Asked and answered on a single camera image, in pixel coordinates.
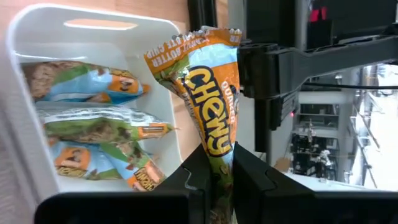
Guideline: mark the dark snack bag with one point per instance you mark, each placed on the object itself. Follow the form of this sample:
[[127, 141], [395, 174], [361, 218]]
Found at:
[[87, 84]]

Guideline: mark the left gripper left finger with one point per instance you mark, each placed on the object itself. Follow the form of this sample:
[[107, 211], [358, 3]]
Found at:
[[199, 180]]

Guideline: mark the white plastic bin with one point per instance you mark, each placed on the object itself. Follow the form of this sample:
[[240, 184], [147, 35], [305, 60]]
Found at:
[[149, 62]]

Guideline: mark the green snack bag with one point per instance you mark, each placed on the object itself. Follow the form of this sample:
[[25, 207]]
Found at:
[[140, 171]]

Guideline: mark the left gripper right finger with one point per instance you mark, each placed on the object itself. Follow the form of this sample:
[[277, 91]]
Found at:
[[248, 180]]

